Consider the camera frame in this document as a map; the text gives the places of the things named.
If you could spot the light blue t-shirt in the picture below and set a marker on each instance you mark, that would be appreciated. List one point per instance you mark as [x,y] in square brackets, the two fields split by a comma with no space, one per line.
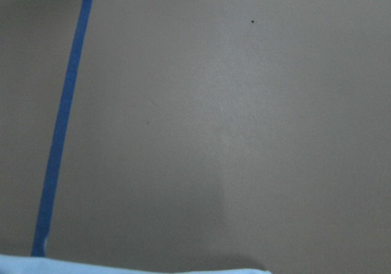
[28,264]

